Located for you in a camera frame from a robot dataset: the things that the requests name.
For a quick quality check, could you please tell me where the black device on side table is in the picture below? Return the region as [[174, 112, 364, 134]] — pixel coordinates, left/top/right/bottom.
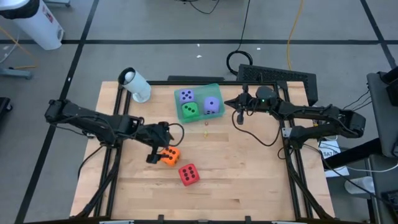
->
[[377, 65, 398, 106]]

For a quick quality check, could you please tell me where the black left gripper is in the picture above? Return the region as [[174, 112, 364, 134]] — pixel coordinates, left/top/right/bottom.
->
[[136, 123, 174, 164]]

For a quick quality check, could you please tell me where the black side table beam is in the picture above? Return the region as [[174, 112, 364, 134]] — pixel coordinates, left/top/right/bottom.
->
[[323, 138, 383, 170]]

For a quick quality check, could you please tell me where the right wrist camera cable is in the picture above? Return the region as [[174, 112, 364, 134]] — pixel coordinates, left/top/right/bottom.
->
[[231, 110, 282, 147]]

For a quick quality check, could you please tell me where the thin black floor cable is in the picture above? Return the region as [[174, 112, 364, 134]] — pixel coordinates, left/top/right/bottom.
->
[[180, 0, 222, 15]]

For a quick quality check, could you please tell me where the white printed label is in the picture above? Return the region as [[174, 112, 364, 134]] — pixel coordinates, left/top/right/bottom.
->
[[318, 141, 343, 160]]

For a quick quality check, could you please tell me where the thin yellow floor cable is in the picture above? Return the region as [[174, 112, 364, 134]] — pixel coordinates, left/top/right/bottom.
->
[[0, 26, 39, 70]]

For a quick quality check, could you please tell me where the purple foam die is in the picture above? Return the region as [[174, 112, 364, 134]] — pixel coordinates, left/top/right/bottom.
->
[[203, 96, 221, 115], [178, 88, 196, 105]]

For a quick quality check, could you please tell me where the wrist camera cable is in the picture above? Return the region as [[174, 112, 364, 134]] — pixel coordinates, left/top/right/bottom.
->
[[167, 123, 185, 147], [231, 110, 282, 147]]

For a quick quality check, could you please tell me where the green foam die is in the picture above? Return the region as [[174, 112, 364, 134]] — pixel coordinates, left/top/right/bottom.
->
[[181, 101, 200, 119]]

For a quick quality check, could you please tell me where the yellow hanging cable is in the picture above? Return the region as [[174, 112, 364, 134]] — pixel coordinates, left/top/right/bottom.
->
[[285, 0, 305, 71]]

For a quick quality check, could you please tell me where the black looped cable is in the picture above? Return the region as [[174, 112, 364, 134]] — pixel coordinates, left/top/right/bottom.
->
[[277, 145, 295, 162]]

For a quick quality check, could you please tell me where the grey side table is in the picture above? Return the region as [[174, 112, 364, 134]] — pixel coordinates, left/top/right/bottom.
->
[[366, 71, 398, 158]]

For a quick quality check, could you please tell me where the orange foam die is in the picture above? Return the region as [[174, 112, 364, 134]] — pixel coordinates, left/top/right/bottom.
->
[[160, 146, 182, 167]]

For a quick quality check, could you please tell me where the black aluminium table frame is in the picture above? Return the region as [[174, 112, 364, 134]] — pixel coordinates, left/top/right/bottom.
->
[[74, 80, 335, 224]]

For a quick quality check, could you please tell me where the red foam die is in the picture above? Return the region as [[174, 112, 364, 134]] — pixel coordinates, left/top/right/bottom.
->
[[178, 163, 201, 187]]

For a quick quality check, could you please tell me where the white plastic object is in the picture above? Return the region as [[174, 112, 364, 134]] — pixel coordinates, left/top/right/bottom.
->
[[344, 176, 376, 195]]

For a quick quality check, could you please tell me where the grey floor stand base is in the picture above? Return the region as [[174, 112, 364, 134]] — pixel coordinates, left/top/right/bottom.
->
[[0, 67, 34, 80]]

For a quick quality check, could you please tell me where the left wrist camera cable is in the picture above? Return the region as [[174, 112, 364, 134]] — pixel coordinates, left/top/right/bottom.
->
[[167, 123, 185, 147]]

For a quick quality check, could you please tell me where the black flat panel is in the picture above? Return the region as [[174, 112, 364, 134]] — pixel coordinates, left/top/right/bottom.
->
[[167, 75, 225, 83]]

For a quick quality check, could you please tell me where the black coiled floor cable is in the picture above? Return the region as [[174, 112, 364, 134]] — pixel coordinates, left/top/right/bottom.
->
[[226, 0, 253, 76]]

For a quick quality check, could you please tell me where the black chair base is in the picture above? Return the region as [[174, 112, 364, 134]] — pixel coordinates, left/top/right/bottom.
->
[[0, 96, 13, 125]]

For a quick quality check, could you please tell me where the teal translucent plastic bin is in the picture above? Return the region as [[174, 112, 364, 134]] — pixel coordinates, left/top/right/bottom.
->
[[174, 83, 226, 124]]

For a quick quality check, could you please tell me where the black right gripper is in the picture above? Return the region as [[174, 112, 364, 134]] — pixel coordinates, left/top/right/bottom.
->
[[224, 83, 274, 125]]

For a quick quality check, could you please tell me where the white trash bin black liner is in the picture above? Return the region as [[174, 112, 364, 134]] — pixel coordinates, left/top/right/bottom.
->
[[0, 0, 65, 51]]

